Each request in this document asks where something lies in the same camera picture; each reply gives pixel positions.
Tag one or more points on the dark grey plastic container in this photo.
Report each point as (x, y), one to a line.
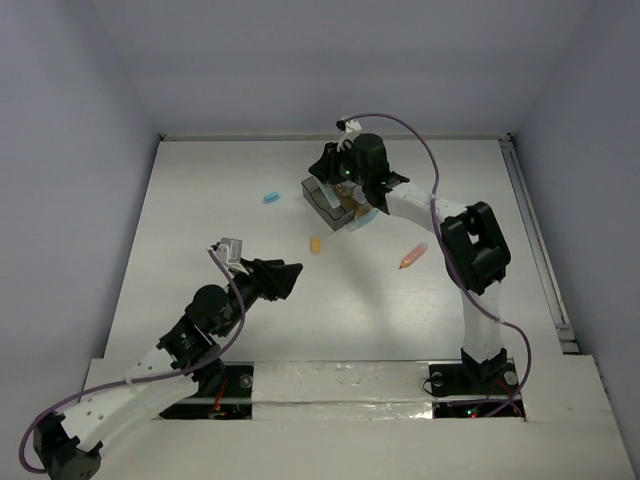
(336, 219)

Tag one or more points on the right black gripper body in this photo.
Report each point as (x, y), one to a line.
(343, 166)

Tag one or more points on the blue highlighter marker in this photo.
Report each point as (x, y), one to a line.
(361, 221)

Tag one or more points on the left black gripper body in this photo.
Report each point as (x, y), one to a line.
(266, 280)

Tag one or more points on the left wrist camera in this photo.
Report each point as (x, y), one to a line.
(228, 252)

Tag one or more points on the silver foil tape strip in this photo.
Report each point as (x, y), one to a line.
(340, 391)

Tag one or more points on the aluminium rail right edge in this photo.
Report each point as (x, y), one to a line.
(564, 330)

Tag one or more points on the amber plastic container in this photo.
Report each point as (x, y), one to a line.
(352, 199)

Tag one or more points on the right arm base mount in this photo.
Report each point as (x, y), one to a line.
(457, 394)

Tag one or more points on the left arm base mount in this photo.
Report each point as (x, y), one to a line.
(229, 398)

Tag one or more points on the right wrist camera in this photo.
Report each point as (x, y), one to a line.
(349, 130)

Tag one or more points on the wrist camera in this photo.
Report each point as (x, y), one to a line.
(228, 252)
(349, 130)

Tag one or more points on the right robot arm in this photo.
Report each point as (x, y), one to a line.
(474, 248)

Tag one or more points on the orange highlighter marker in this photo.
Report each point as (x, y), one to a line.
(415, 254)

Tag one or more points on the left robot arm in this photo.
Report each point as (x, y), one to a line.
(68, 440)

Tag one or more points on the green highlighter marker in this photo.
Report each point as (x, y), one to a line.
(330, 195)

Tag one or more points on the orange marker cap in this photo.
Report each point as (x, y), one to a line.
(315, 245)

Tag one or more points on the blue marker cap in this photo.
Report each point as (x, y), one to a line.
(271, 197)

